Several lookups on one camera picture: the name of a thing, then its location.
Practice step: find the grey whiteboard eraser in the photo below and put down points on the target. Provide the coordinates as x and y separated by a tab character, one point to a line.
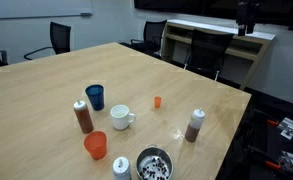
86	14

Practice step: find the black wall screen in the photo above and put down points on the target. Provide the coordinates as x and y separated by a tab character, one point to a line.
192	6

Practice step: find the dark red berries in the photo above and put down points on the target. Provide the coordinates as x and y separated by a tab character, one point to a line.
158	163

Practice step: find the small clear plastic cup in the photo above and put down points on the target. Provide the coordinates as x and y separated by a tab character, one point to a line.
176	134

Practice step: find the light wooden console shelf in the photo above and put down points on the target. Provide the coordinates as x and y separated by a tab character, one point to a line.
252	46

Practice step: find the large orange plastic cup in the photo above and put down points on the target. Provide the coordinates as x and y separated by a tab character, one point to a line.
96	148

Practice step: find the small orange plastic cup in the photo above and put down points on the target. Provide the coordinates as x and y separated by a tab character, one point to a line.
157	102

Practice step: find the white ceramic mug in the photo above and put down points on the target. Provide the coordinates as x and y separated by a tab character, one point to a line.
119	121

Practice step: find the black robot stand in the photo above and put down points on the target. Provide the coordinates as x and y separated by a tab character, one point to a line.
252	146

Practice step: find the half-full dark sauce squeeze bottle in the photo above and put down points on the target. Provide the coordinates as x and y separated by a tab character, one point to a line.
192	131

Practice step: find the white wall whiteboard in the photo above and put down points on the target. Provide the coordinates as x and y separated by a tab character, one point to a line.
36	6

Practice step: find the blue plastic cup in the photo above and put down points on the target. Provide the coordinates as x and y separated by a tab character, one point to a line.
96	98

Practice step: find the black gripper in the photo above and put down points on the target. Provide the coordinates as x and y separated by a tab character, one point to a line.
246	13

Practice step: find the red-brown sauce squeeze bottle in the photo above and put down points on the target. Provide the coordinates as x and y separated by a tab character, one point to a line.
84	120

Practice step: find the round metal bowl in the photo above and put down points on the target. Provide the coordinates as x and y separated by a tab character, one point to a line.
154	153

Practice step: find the white translucent squeeze bottle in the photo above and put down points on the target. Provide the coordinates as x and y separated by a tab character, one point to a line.
121	170

